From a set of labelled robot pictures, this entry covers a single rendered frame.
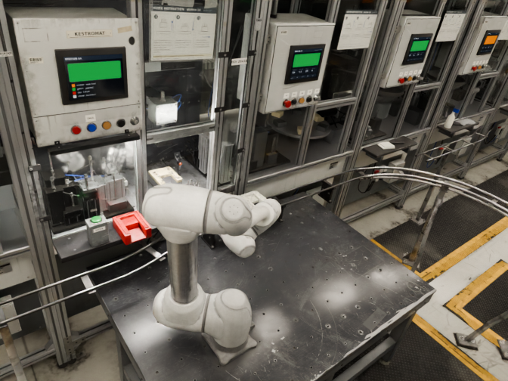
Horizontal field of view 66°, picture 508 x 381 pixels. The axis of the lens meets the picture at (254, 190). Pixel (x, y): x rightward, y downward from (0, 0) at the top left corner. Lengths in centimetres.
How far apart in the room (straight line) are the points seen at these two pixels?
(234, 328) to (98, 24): 124
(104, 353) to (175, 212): 162
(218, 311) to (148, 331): 38
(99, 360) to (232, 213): 170
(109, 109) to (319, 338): 133
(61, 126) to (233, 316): 99
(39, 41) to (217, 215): 87
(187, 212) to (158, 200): 9
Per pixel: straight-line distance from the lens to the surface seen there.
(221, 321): 161
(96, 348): 266
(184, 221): 114
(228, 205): 109
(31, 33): 158
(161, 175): 223
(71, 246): 192
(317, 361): 183
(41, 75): 162
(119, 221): 192
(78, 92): 164
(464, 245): 412
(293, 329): 190
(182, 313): 157
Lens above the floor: 215
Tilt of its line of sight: 33 degrees down
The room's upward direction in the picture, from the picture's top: 9 degrees clockwise
